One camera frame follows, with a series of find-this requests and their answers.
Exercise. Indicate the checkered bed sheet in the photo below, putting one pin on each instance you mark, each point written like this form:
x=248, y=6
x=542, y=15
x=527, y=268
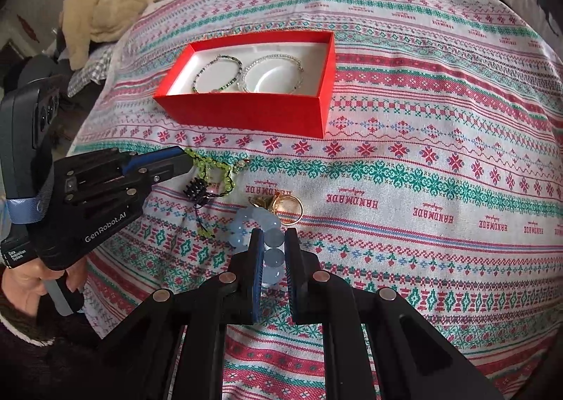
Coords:
x=90, y=70

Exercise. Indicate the red jewelry box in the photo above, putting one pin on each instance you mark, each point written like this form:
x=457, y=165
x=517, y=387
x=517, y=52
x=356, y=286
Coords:
x=246, y=112

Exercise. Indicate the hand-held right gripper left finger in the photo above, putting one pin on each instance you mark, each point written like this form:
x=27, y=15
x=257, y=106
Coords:
x=257, y=277

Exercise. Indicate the person's left hand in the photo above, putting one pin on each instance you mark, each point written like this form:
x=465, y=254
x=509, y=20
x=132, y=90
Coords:
x=22, y=290

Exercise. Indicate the patterned woven blanket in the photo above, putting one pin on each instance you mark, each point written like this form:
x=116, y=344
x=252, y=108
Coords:
x=418, y=171

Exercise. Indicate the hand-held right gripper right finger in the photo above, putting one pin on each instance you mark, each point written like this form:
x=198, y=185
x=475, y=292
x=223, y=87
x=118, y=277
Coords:
x=290, y=277

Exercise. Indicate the small gold earring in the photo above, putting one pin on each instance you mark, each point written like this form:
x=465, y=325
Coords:
x=259, y=203

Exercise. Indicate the person's left forearm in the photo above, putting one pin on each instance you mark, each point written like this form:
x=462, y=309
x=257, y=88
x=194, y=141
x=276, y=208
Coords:
x=44, y=365

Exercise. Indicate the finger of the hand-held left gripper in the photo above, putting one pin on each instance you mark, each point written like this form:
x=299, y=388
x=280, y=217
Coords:
x=158, y=159
x=169, y=175

